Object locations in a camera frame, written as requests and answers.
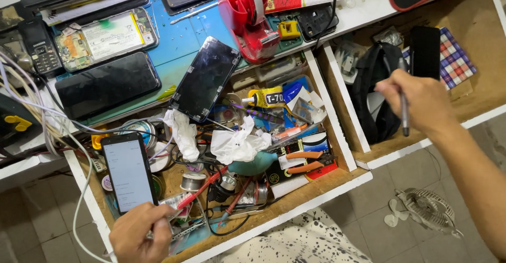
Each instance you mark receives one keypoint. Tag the round metal tin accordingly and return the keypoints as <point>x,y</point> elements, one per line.
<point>140,130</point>

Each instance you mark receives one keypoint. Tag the yellow glue tube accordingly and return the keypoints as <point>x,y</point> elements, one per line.
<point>267,96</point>

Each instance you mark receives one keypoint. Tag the wide wooden drawer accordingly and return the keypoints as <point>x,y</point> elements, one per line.
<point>482,29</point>

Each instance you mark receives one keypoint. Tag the long crumpled white tissue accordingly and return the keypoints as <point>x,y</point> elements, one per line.
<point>184,134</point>

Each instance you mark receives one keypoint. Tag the grey pen-shaped screwdriver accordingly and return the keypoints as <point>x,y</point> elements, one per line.
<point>404,114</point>

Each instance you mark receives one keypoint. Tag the metal spudger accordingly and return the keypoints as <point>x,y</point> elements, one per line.
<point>193,13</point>

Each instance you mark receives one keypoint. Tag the red tape dispenser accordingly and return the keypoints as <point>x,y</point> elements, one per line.
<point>241,13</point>

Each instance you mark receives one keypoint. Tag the purple striped stick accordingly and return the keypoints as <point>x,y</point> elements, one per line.
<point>259,114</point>

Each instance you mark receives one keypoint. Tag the black device with yellow clamp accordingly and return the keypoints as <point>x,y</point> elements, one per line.
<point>17,122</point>

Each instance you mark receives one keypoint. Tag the blue and white packet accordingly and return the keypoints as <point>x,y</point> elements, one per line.
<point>294,91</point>

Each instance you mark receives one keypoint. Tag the person's right fingers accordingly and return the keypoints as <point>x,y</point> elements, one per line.
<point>387,93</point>

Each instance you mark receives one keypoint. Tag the teal rubber air blower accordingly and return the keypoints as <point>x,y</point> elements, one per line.
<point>253,166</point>

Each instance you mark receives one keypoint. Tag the black phone back cover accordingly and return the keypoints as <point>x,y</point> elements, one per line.
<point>316,21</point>

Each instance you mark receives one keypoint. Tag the black bag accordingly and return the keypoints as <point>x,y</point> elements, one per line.
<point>371,81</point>

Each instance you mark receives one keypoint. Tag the wide crumpled white tissue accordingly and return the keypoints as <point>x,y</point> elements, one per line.
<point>237,144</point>

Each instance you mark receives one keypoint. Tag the small grey fan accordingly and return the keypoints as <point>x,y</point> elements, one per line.
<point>429,209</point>

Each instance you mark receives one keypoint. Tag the black and red box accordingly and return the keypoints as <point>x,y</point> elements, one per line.
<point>316,142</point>

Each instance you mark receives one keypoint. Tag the large black smartphone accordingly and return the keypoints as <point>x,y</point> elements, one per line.
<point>106,85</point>

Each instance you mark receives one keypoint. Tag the slim black smartphone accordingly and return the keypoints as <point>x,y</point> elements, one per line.
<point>425,51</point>

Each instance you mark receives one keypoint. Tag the person's right hand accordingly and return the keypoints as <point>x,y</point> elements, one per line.
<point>423,100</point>

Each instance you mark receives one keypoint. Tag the black keypad phone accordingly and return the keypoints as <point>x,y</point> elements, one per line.
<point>41,47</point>

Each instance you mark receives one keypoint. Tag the red multimeter probe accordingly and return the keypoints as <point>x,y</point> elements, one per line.
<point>201,188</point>

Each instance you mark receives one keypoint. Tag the black multimeter probe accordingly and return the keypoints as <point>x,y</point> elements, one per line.
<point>237,206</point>

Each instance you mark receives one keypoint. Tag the checkered cloth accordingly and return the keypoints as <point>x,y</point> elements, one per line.
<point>456,61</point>

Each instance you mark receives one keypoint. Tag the blue work mat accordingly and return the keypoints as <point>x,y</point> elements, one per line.
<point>178,41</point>

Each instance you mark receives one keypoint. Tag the white black-speckled trousers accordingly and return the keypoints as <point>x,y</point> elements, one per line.
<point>292,243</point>

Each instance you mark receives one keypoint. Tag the black phone screen with frame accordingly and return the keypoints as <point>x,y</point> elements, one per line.
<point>205,77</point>

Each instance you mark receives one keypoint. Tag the black smartphone with lit screen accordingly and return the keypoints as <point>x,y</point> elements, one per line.
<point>128,172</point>

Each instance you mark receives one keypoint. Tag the clear plastic boxes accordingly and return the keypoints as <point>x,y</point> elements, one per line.
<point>278,69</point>

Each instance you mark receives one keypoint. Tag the clear plastic parts packet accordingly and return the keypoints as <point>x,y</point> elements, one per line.
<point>348,59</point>

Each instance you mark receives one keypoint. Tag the opened phone with white battery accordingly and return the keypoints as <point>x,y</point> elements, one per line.
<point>110,35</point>

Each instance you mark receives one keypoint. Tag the cluttered wooden drawer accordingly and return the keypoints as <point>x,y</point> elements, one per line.
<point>300,199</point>

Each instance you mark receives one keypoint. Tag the person's left hand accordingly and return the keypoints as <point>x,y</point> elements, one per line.
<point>138,235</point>

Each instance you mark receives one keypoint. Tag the small yellow tool block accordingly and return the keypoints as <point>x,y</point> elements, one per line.
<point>288,29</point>

